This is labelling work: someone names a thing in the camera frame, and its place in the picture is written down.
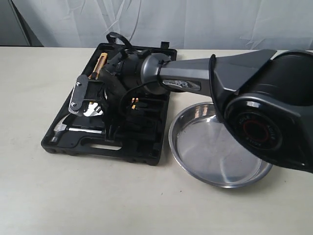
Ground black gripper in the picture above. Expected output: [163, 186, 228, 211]
[68, 58, 127, 141]

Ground silver adjustable wrench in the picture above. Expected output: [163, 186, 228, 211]
[83, 102, 103, 117]

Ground black plastic tool case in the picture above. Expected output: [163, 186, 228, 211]
[41, 41, 177, 165]

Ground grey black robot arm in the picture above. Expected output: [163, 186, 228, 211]
[68, 49, 313, 173]

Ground orange utility knife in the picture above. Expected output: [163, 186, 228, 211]
[89, 52, 108, 80]

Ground round stainless steel tray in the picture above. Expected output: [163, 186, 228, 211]
[168, 102, 272, 188]

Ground white backdrop curtain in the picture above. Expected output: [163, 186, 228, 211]
[0, 0, 313, 50]

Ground black handled claw hammer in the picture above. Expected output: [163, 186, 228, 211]
[50, 117, 105, 143]

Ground yellow handled pliers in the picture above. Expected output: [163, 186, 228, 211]
[131, 98, 149, 111]

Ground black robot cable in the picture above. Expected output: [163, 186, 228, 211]
[106, 31, 172, 116]

